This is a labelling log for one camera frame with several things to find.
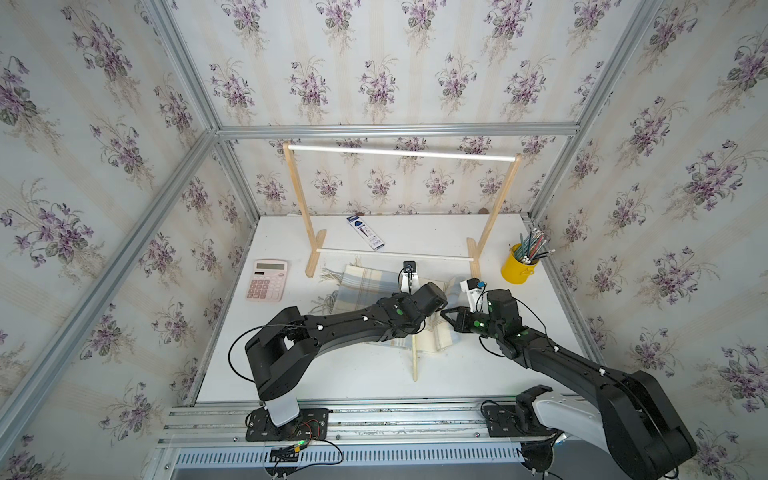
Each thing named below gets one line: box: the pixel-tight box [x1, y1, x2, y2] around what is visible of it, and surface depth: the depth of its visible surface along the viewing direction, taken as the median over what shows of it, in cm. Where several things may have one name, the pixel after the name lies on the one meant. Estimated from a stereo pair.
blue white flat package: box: [346, 215, 386, 250], surface depth 116 cm
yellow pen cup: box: [500, 243, 539, 285], surface depth 98 cm
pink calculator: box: [246, 259, 288, 302], surface depth 100 cm
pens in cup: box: [514, 227, 556, 264], surface depth 96 cm
